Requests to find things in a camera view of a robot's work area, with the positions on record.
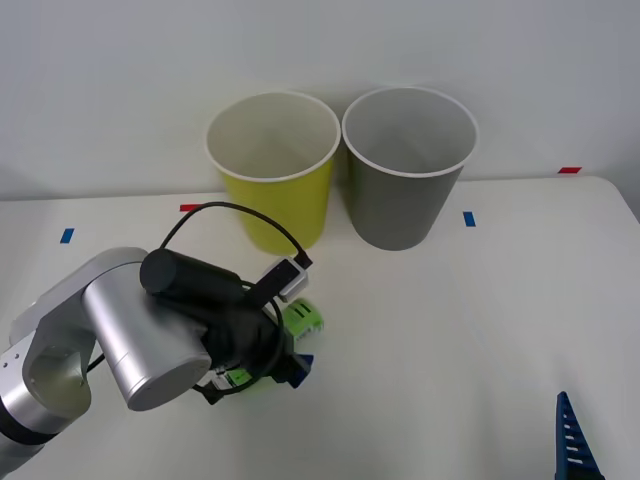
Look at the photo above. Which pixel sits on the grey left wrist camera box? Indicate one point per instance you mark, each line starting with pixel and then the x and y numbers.
pixel 292 280

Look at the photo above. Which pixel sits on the grey plastic waste bin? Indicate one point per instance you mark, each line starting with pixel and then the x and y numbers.
pixel 400 210

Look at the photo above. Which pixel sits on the green plastic bottle black cap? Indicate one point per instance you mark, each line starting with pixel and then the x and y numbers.
pixel 302 320

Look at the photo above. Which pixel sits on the yellow-green plastic waste bin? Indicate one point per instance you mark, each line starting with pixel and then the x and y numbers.
pixel 280 200

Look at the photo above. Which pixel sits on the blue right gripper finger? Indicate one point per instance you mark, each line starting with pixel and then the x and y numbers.
pixel 570 440

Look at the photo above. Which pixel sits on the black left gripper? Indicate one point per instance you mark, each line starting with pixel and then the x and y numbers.
pixel 240 340

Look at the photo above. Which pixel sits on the silver and black left arm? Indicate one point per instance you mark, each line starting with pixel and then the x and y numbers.
pixel 125 320

